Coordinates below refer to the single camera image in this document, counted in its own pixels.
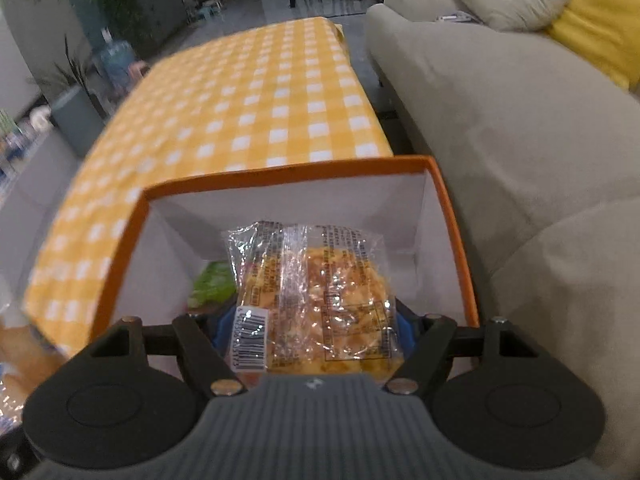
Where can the spiky green potted plant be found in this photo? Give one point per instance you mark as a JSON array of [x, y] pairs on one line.
[[75, 70]]

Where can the clear cracker packet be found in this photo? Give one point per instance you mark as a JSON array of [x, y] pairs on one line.
[[325, 300]]

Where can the orange cardboard box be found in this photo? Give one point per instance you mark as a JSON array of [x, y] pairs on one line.
[[400, 220]]

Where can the green snack packet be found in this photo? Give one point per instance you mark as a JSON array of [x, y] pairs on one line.
[[215, 282]]

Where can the white low console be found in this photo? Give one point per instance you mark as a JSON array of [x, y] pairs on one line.
[[30, 170]]

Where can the grey drawer cabinet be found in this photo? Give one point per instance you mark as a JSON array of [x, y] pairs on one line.
[[160, 5]]

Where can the pink space heater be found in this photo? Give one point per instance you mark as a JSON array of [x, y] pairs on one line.
[[137, 70]]

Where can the small step stool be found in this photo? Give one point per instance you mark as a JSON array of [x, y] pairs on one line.
[[210, 10]]

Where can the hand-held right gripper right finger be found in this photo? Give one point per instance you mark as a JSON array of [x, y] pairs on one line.
[[407, 332]]

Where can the yellow checked tablecloth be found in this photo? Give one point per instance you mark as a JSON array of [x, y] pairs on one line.
[[250, 100]]

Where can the yellow pillow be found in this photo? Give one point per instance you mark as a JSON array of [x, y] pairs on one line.
[[600, 20]]

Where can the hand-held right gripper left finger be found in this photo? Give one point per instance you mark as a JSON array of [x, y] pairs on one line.
[[224, 327]]

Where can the grey trash bin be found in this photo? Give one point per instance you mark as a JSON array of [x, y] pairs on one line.
[[75, 120]]

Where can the beige sofa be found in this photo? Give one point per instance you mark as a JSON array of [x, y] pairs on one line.
[[500, 110]]

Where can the small white packet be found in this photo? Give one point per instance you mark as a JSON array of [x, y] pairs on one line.
[[457, 17]]

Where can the blue water bottle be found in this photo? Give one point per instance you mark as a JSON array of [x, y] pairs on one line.
[[115, 57]]

